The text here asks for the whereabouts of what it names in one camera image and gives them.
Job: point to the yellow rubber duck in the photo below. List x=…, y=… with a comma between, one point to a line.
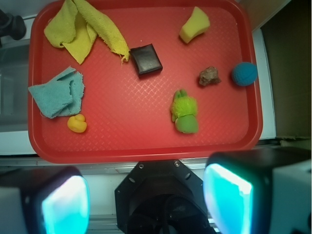
x=77, y=123

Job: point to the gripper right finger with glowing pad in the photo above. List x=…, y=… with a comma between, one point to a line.
x=261, y=191

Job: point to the light blue cloth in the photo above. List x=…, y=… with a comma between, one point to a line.
x=61, y=96

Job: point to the brown cardboard panel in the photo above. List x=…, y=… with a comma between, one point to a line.
x=288, y=42

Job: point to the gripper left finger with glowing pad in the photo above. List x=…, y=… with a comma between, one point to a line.
x=52, y=200

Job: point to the yellow-green sponge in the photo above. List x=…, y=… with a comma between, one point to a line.
x=197, y=24

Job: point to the green plush turtle toy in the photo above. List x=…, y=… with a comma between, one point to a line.
x=184, y=111

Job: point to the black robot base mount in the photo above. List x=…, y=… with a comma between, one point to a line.
x=162, y=197

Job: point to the yellow cloth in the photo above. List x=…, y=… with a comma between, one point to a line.
x=77, y=25

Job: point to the red plastic tray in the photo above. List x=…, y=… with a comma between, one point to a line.
x=128, y=117

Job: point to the black square block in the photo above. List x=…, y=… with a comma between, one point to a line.
x=146, y=60

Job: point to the blue knitted ball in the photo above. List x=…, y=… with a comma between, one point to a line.
x=244, y=74

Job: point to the brown rock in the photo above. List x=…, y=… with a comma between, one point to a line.
x=209, y=76

